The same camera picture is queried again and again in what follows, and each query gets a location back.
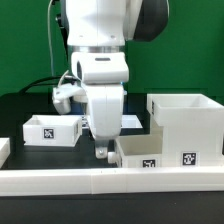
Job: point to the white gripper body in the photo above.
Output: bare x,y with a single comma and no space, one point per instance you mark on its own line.
104,110

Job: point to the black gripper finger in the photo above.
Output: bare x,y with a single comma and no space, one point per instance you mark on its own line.
101,148

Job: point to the white front drawer box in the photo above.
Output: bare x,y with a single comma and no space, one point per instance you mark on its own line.
137,151

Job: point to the white drawer box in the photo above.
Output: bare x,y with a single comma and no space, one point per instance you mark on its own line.
52,130
137,151

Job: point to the white drawer cabinet frame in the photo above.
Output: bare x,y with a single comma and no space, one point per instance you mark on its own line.
191,127

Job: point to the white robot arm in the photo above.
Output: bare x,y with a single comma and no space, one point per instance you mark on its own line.
97,33

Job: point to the white left fence block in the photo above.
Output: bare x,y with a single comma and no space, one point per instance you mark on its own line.
4,150

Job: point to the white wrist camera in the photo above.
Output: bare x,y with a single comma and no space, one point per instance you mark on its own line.
64,93

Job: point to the white front fence rail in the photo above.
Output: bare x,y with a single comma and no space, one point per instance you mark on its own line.
110,180

